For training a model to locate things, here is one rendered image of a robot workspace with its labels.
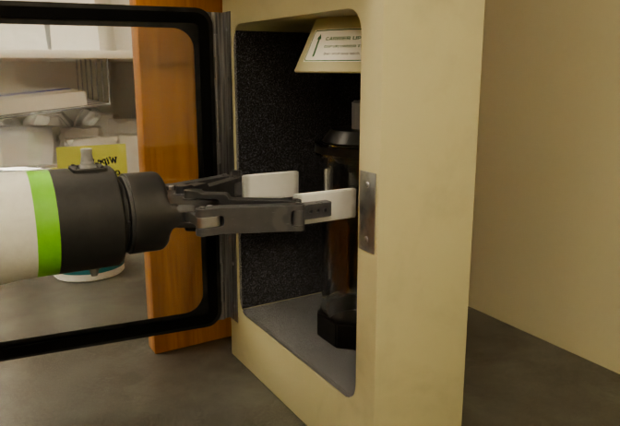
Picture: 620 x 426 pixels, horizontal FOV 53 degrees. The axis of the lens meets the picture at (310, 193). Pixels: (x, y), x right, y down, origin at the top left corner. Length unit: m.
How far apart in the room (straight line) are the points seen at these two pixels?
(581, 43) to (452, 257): 0.42
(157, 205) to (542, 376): 0.53
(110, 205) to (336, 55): 0.25
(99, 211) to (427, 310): 0.30
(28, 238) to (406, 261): 0.31
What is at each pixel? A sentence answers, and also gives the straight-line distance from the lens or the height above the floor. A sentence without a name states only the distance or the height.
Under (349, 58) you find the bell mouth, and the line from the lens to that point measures 0.60.
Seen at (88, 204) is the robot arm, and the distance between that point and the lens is 0.54.
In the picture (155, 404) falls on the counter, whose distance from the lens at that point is 0.77.
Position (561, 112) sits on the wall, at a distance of 0.92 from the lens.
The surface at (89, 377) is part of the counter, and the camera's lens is 0.85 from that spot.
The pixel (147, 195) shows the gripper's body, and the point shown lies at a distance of 0.56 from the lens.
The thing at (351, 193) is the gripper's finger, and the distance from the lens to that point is 0.62.
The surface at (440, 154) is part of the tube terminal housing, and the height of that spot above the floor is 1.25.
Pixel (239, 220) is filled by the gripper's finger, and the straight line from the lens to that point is 0.55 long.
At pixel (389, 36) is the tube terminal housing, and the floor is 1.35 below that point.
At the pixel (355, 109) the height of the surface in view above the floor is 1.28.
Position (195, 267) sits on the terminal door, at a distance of 0.80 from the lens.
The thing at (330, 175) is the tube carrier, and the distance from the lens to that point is 0.66.
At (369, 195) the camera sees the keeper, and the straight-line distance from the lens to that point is 0.52.
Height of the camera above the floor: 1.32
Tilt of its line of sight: 12 degrees down
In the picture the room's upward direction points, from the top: straight up
